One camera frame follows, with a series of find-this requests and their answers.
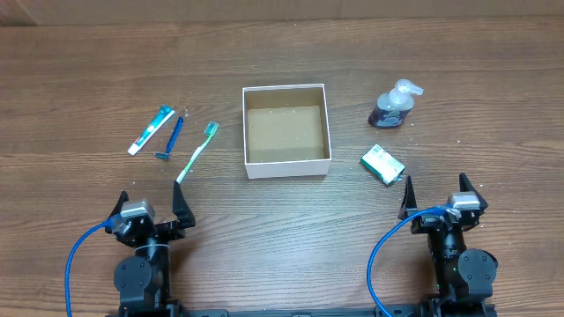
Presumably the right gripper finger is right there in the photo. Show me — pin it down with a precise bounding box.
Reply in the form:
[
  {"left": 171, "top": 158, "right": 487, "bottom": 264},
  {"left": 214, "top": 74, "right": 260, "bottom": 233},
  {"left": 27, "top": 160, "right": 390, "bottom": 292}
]
[
  {"left": 459, "top": 173, "right": 488, "bottom": 211},
  {"left": 398, "top": 176, "right": 418, "bottom": 220}
]

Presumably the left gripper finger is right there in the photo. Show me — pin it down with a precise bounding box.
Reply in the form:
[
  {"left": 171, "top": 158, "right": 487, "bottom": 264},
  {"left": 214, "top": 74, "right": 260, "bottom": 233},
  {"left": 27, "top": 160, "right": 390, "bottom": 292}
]
[
  {"left": 172, "top": 181, "right": 196, "bottom": 229},
  {"left": 108, "top": 191, "right": 129, "bottom": 223}
]

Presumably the green white soap bar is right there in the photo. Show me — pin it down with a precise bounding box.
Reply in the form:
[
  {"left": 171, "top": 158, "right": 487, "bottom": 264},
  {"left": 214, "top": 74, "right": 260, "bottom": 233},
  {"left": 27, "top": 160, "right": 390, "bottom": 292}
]
[{"left": 360, "top": 144, "right": 405, "bottom": 185}]

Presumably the blue disposable razor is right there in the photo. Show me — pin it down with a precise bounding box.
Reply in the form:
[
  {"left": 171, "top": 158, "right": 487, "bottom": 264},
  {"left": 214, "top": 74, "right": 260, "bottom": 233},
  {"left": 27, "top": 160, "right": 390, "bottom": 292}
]
[{"left": 155, "top": 117, "right": 183, "bottom": 160}]

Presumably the green white toothbrush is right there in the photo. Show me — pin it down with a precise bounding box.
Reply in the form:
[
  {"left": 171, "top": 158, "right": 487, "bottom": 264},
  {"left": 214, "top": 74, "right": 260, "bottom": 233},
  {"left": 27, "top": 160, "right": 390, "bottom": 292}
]
[{"left": 175, "top": 122, "right": 219, "bottom": 183}]

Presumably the teal white toothpaste tube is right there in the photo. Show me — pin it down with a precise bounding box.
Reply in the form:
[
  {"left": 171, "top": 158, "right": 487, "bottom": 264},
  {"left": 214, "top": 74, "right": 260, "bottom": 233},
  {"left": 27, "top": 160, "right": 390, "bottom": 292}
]
[{"left": 127, "top": 105, "right": 175, "bottom": 156}]

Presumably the hand soap pump bottle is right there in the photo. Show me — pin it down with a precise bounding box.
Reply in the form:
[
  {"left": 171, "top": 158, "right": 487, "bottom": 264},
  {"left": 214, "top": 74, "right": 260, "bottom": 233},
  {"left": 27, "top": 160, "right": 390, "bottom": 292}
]
[{"left": 367, "top": 79, "right": 424, "bottom": 129}]

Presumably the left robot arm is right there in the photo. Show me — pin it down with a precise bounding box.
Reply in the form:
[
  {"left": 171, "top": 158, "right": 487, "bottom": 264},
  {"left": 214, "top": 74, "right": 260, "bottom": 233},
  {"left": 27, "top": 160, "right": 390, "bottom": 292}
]
[{"left": 105, "top": 181, "right": 196, "bottom": 316}]

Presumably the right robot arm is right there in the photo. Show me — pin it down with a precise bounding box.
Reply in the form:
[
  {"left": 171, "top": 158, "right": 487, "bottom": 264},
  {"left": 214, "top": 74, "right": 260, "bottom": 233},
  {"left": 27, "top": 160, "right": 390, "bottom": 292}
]
[{"left": 408, "top": 173, "right": 498, "bottom": 317}]

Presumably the white cardboard box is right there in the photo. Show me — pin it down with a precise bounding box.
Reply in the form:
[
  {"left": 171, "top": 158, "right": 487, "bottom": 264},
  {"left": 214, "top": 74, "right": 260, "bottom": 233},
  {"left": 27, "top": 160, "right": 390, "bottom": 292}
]
[{"left": 241, "top": 84, "right": 332, "bottom": 179}]

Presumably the right blue cable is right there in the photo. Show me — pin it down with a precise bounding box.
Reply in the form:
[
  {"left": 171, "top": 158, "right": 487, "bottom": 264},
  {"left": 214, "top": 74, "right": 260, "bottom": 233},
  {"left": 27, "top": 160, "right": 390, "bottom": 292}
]
[{"left": 366, "top": 205, "right": 455, "bottom": 317}]

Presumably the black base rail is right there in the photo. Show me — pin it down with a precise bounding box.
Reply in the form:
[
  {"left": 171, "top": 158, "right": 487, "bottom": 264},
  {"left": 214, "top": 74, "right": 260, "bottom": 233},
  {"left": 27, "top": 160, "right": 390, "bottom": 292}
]
[{"left": 105, "top": 303, "right": 499, "bottom": 317}]

